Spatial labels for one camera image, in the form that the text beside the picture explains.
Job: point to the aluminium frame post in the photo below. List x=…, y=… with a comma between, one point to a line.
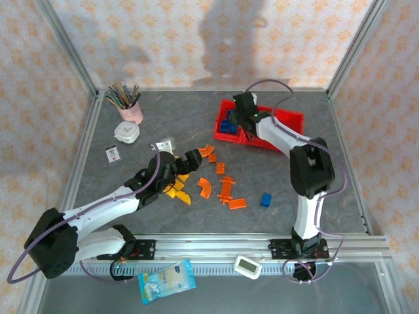
x=389, y=288
x=353, y=45
x=67, y=45
x=31, y=294

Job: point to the navy striped pencil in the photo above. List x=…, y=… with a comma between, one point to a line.
x=125, y=91

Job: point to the blue white wipes packet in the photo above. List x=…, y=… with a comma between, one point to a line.
x=167, y=281

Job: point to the aluminium mounting beam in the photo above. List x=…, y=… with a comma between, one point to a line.
x=212, y=243

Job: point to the blue striped eraser pencil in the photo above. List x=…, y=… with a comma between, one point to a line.
x=135, y=93

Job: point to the white digital timer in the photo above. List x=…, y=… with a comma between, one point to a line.
x=247, y=265

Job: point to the yellow lego brick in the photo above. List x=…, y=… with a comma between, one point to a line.
x=170, y=194
x=184, y=197
x=183, y=178
x=179, y=185

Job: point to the aluminium frame rail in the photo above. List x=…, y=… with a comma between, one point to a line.
x=212, y=89
x=349, y=163
x=82, y=153

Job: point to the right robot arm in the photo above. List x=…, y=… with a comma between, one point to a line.
x=275, y=134

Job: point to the dark navy pencil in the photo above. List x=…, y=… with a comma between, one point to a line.
x=137, y=99

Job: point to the long orange lego plate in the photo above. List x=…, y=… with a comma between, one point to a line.
x=237, y=204

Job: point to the card in clear holder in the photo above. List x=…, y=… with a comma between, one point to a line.
x=113, y=154

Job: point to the small orange lego plate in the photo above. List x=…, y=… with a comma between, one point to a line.
x=212, y=158

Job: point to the orange curved lego piece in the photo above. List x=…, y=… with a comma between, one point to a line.
x=204, y=184
x=206, y=150

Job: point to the orange lattice lego piece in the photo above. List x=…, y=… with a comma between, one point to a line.
x=226, y=189

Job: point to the blue lego brick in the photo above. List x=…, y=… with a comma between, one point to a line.
x=233, y=129
x=225, y=126
x=231, y=114
x=266, y=200

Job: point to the pink metal pencil cup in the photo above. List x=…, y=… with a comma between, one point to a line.
x=132, y=114

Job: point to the white alarm clock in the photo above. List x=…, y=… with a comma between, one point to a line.
x=127, y=132

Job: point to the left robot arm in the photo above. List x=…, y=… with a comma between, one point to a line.
x=98, y=209

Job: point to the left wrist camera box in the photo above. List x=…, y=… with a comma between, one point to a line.
x=165, y=145

